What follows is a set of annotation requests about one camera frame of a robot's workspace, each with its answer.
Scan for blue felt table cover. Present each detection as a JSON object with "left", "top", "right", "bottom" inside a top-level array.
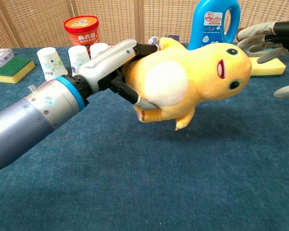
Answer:
[{"left": 0, "top": 42, "right": 289, "bottom": 231}]

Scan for yellow plush duck toy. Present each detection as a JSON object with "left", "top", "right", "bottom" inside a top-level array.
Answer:
[{"left": 121, "top": 37, "right": 253, "bottom": 131}]

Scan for orange cylindrical snack tub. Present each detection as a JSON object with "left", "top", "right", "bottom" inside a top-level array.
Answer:
[{"left": 63, "top": 14, "right": 101, "bottom": 53}]

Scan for green and yellow scouring sponge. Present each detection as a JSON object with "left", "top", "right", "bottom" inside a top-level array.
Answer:
[{"left": 0, "top": 56, "right": 36, "bottom": 84}]

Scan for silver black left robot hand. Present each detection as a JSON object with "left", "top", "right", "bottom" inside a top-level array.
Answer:
[{"left": 72, "top": 38, "right": 159, "bottom": 110}]

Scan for yellow sponge block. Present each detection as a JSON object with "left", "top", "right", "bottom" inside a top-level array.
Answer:
[{"left": 245, "top": 55, "right": 287, "bottom": 78}]

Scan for woven rattan folding screen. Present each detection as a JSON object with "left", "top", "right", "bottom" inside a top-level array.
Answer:
[{"left": 0, "top": 0, "right": 289, "bottom": 49}]

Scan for white paper cup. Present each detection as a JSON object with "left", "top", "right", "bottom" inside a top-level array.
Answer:
[
  {"left": 36, "top": 47, "right": 69, "bottom": 82},
  {"left": 89, "top": 42, "right": 111, "bottom": 60},
  {"left": 67, "top": 45, "right": 90, "bottom": 73}
]

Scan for blue detergent pump bottle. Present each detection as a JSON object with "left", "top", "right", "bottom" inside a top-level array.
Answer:
[{"left": 187, "top": 0, "right": 242, "bottom": 51}]

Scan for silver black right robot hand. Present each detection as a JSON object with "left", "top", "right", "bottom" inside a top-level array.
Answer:
[{"left": 236, "top": 20, "right": 289, "bottom": 99}]

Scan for clear plastic box purple contents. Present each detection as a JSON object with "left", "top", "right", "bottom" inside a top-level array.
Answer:
[{"left": 0, "top": 48, "right": 15, "bottom": 68}]

